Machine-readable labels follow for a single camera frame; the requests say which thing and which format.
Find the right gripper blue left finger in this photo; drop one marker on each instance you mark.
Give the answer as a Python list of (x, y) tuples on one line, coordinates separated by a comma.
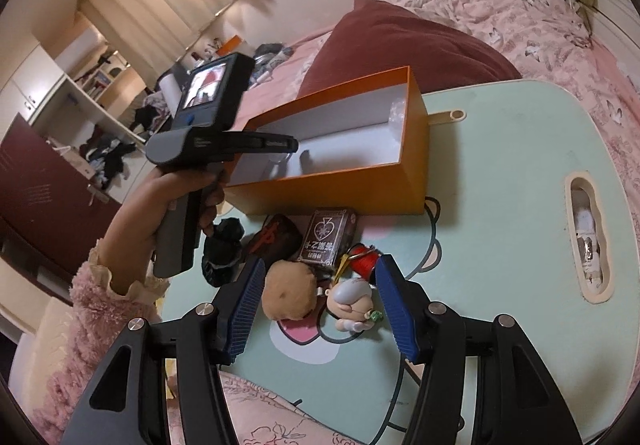
[(125, 400)]

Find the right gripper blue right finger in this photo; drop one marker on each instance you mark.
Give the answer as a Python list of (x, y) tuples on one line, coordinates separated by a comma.
[(517, 401)]

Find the black fabric bundle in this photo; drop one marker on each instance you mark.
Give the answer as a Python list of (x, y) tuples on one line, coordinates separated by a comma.
[(222, 252)]

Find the tan plush ball toy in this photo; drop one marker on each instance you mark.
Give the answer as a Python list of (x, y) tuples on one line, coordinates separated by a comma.
[(290, 292)]

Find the pink fluffy sleeve forearm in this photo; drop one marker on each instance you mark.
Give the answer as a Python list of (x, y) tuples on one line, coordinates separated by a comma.
[(98, 315)]

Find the left hand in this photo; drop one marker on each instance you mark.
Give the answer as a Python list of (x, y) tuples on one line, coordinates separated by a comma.
[(127, 246)]

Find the white rolled tube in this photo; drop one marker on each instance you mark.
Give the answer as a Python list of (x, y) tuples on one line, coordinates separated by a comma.
[(171, 86)]

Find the orange box on shelf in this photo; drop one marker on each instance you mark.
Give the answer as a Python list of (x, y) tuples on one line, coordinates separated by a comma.
[(229, 46)]

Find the grey clothes on bed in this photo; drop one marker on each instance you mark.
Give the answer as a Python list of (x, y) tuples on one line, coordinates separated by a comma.
[(268, 57)]

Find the dark red patterned box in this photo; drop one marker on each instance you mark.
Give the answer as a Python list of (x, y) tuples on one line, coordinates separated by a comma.
[(277, 240)]

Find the bald figurine doll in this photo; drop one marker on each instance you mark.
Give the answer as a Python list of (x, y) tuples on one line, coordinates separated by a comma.
[(350, 301)]

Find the orange cardboard box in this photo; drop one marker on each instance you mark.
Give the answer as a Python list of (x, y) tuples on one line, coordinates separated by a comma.
[(362, 144)]

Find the brown playing card box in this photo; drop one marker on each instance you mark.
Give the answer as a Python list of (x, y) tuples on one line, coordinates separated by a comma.
[(328, 236)]

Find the maroon pillow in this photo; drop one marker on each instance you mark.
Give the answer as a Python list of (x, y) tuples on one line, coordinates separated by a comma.
[(378, 36)]

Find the red thread spool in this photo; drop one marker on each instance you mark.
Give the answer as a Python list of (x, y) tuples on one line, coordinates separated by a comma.
[(362, 261)]

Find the pink floral quilt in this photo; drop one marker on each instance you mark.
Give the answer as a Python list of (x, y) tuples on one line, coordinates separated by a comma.
[(547, 40)]

